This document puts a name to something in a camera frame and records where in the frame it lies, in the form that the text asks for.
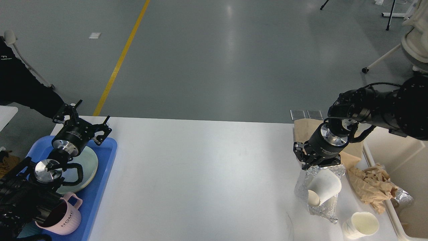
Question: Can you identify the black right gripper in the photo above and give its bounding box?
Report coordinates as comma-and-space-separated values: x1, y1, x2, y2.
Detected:
293, 123, 350, 170

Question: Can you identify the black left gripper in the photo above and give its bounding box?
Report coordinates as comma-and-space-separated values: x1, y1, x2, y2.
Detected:
52, 99, 112, 157

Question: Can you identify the brown paper bag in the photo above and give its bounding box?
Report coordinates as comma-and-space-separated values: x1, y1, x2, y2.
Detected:
294, 118, 363, 170

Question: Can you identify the light green plate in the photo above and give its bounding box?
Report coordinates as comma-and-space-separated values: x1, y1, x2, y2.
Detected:
56, 146, 98, 195

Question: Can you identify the white paper cup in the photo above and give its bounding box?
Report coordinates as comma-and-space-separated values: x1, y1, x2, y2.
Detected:
341, 212, 380, 240
307, 169, 341, 207

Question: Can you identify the clear plastic wrap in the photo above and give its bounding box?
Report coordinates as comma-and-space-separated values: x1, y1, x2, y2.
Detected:
294, 164, 345, 224

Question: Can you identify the brown paper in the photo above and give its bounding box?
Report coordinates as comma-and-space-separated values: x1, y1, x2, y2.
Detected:
347, 163, 398, 214

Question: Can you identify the pink mug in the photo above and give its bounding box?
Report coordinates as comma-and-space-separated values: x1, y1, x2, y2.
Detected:
34, 192, 83, 235

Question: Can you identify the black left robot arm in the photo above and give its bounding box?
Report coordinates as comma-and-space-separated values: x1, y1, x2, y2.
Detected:
1, 100, 112, 241

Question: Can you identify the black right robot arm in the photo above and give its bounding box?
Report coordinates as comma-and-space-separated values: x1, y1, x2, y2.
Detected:
293, 75, 428, 170

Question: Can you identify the clear floor plate right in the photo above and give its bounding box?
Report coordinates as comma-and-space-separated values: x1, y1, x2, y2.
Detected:
307, 110, 324, 121

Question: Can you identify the clear floor plate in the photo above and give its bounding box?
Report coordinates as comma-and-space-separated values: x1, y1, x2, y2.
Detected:
307, 110, 324, 121
290, 109, 306, 121

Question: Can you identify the clear floor plate left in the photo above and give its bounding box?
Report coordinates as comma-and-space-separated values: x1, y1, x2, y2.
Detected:
290, 109, 306, 121

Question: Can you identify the blue plastic tray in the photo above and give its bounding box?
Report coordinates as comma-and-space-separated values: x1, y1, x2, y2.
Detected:
18, 138, 117, 241

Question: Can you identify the person in black clothes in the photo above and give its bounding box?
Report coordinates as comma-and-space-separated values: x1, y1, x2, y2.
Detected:
0, 39, 64, 119

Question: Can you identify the white plastic bin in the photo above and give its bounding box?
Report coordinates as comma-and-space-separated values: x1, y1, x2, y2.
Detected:
363, 128, 428, 241

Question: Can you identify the crumpled foil piece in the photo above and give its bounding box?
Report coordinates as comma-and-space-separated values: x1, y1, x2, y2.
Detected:
391, 187, 414, 208

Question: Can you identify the white office chair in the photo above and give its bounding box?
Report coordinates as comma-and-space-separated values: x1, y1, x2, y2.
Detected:
362, 0, 428, 75

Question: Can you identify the black tripod stand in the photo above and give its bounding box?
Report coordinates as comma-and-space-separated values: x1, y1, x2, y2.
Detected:
385, 0, 396, 31

